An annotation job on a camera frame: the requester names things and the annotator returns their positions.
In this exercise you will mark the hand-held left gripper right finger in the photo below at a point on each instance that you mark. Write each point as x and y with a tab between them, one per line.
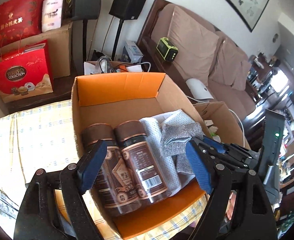
198	166

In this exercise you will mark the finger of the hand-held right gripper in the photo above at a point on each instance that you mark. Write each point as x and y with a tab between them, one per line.
215	145
239	162

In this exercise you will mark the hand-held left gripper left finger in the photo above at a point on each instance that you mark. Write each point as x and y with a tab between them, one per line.
91	166

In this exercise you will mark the brown-lidded clear jar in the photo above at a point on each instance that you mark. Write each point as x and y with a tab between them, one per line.
111	180
147	165

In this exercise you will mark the grey white mesh knee sleeve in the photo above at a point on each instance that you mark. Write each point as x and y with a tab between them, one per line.
159	152
177	140

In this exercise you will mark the orange cardboard box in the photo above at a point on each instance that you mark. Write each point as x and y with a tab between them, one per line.
116	92

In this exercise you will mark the white patterned cloth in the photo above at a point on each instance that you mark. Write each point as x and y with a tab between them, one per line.
1	200

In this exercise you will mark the open brown cardboard box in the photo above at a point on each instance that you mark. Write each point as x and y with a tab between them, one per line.
222	115

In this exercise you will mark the dark wood sofa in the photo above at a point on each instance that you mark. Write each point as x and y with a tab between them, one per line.
237	105

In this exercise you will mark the cluttered table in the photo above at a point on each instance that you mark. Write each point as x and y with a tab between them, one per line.
287	100

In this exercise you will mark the white rounded device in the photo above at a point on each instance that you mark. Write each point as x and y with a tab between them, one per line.
199	88

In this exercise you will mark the yellow checked tablecloth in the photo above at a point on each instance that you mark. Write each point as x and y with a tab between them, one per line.
44	130

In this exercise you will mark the white open box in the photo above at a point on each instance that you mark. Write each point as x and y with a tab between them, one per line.
90	67

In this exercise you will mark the large brown sofa cushion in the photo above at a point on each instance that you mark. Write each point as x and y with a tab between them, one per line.
194	42

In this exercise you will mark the green black portable device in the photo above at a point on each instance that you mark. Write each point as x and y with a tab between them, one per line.
167	49

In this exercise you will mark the red chocolate gift bag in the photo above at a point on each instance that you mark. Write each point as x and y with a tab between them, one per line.
21	77

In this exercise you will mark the brown cardboard carton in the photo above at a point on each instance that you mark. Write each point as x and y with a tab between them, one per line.
60	52

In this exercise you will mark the black speaker stand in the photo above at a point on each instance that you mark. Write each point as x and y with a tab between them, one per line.
117	40
80	47

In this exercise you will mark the blue white carton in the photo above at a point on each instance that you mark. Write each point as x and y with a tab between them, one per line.
133	50

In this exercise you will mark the white tissue pack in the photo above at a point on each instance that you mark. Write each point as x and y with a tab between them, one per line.
52	15

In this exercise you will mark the red tea gift bag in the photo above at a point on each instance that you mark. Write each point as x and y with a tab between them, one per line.
19	17

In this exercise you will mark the gold wrapped package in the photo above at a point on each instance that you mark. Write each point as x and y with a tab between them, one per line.
67	2

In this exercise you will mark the black speaker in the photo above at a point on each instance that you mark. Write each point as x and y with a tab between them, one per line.
88	0
129	2

